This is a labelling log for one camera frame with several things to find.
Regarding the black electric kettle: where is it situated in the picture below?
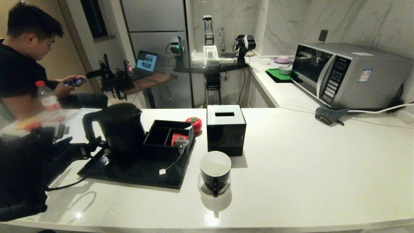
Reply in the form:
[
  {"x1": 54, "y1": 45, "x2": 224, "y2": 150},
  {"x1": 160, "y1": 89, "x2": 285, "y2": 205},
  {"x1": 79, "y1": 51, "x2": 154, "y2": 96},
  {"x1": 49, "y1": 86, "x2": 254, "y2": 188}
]
[{"x1": 82, "y1": 103, "x2": 147, "y2": 156}]

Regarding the red tea packet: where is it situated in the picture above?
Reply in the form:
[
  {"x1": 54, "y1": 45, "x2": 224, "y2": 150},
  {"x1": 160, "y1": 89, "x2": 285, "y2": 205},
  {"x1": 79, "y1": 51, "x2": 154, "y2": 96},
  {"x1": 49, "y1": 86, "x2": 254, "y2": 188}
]
[{"x1": 171, "y1": 133, "x2": 190, "y2": 147}]

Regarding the black serving tray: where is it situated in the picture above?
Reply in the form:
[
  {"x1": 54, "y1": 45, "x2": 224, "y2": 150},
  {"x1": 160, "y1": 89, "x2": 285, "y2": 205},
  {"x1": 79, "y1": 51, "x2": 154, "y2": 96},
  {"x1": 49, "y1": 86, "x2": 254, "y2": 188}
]
[{"x1": 78, "y1": 139, "x2": 196, "y2": 189}]

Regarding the black compartment organizer box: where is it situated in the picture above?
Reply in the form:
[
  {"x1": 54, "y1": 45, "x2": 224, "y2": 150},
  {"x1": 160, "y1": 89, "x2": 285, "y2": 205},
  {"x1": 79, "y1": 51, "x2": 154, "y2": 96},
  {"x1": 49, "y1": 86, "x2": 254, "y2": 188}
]
[{"x1": 143, "y1": 120, "x2": 195, "y2": 156}]

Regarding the plastic water bottle red cap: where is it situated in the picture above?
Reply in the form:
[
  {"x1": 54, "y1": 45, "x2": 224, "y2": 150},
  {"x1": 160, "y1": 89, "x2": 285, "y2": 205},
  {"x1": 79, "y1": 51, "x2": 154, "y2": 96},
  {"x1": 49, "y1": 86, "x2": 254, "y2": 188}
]
[{"x1": 36, "y1": 80, "x2": 65, "y2": 114}]

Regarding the wooden desk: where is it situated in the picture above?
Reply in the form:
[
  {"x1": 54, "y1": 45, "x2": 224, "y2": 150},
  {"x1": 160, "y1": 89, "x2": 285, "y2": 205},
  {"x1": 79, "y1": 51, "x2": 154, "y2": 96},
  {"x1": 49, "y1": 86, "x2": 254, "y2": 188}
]
[{"x1": 123, "y1": 71, "x2": 178, "y2": 109}]

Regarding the seated man black shirt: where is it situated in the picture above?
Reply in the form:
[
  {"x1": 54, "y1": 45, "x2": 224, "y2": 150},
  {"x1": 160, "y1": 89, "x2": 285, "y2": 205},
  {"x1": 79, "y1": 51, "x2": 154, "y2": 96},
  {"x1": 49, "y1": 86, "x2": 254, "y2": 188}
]
[{"x1": 0, "y1": 3, "x2": 109, "y2": 118}]

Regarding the open laptop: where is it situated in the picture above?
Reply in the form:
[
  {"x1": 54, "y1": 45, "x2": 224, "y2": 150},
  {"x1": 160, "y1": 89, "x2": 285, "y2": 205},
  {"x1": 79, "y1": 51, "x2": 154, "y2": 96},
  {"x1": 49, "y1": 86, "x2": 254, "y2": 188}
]
[{"x1": 133, "y1": 50, "x2": 159, "y2": 80}]

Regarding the red tomato kitchen timer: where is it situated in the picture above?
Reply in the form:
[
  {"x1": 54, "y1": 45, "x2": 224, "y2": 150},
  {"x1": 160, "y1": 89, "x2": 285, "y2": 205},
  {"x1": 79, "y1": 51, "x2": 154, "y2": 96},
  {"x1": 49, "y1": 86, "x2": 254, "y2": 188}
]
[{"x1": 186, "y1": 117, "x2": 203, "y2": 135}]

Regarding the black mug white inside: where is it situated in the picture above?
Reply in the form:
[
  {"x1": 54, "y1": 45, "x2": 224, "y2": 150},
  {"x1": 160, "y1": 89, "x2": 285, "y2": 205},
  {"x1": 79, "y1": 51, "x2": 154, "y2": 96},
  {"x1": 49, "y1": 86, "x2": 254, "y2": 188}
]
[{"x1": 200, "y1": 151, "x2": 232, "y2": 197}]

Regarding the dark window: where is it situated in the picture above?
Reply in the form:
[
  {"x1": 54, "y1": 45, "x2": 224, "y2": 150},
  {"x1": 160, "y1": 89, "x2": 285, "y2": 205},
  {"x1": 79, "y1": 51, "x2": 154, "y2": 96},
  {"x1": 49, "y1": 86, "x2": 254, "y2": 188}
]
[{"x1": 80, "y1": 0, "x2": 109, "y2": 39}]

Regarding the black tissue box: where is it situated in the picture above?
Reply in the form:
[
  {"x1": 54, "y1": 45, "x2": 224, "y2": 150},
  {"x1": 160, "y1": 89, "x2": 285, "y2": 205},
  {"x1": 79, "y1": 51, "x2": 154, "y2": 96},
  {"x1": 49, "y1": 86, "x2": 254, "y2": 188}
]
[{"x1": 206, "y1": 104, "x2": 246, "y2": 157}]

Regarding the green tray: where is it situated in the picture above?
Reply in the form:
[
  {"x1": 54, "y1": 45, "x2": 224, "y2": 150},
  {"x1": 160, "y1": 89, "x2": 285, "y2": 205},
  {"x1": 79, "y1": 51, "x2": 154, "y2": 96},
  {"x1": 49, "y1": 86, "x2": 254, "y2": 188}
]
[{"x1": 265, "y1": 68, "x2": 300, "y2": 83}]

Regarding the dark grey cloth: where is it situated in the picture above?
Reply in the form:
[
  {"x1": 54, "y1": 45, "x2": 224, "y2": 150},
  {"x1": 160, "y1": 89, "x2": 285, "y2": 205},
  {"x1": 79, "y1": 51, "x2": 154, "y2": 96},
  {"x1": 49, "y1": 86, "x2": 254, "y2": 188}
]
[{"x1": 315, "y1": 105, "x2": 350, "y2": 126}]

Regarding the silver microwave oven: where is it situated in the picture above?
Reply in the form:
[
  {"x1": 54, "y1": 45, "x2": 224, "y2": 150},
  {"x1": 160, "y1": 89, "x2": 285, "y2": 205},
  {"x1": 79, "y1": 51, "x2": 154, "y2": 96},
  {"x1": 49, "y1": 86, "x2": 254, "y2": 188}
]
[{"x1": 290, "y1": 42, "x2": 414, "y2": 110}]

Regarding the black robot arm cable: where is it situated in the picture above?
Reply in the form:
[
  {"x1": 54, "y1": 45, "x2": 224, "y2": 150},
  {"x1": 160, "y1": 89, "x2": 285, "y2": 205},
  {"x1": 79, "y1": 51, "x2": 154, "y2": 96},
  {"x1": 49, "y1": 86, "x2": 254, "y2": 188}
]
[{"x1": 45, "y1": 155, "x2": 97, "y2": 192}]

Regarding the tea bag with string tag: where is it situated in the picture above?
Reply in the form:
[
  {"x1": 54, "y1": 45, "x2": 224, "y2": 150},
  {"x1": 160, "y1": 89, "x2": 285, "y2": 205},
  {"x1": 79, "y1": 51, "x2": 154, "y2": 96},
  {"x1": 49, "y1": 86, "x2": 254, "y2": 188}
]
[{"x1": 159, "y1": 137, "x2": 190, "y2": 175}]

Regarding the thin white cord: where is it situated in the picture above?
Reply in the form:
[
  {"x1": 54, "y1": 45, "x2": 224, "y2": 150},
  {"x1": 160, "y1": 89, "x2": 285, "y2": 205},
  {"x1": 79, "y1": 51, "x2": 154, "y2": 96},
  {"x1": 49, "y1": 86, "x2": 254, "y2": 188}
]
[{"x1": 280, "y1": 104, "x2": 319, "y2": 112}]

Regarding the thick white power cable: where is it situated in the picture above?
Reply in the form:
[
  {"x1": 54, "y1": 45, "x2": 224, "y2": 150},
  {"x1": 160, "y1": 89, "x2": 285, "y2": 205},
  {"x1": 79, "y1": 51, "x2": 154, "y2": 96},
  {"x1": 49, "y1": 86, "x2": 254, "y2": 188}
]
[{"x1": 348, "y1": 102, "x2": 414, "y2": 114}]

